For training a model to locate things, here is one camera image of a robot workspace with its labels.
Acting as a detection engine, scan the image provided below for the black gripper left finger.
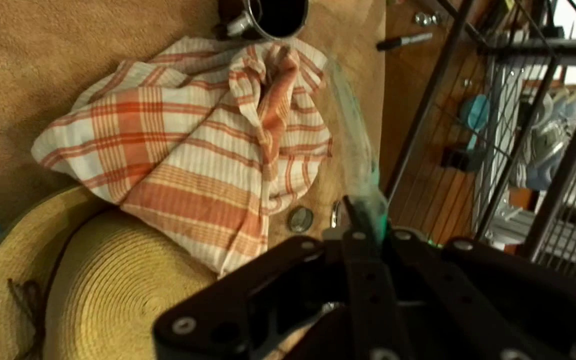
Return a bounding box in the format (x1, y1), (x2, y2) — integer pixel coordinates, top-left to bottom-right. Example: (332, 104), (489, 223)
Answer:
(152, 232), (369, 360)

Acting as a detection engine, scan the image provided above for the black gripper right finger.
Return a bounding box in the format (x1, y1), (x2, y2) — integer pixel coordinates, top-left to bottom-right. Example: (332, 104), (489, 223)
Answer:
(343, 194), (576, 360)

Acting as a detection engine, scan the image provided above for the silver coin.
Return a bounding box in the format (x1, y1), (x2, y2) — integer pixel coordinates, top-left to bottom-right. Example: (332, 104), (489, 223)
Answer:
(287, 205), (315, 233)

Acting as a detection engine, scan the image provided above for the woven straw hat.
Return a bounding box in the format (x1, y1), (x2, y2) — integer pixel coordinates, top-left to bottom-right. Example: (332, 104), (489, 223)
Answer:
(0, 187), (214, 360)

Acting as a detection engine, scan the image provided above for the red white plaid cloth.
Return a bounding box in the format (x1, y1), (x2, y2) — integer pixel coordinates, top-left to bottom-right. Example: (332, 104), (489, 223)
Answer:
(33, 38), (332, 273)

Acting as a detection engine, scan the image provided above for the black marker pen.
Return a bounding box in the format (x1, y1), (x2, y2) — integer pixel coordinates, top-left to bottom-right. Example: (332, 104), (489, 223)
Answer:
(377, 32), (435, 51)

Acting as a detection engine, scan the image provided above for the dark metal cup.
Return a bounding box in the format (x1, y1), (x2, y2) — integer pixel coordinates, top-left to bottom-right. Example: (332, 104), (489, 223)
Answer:
(216, 0), (311, 39)

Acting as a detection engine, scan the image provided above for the tan table cover cloth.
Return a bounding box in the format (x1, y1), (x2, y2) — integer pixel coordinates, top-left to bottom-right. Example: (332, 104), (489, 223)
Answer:
(0, 0), (386, 246)

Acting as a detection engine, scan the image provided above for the black wire rack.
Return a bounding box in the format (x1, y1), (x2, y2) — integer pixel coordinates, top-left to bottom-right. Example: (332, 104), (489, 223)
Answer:
(386, 0), (576, 279)

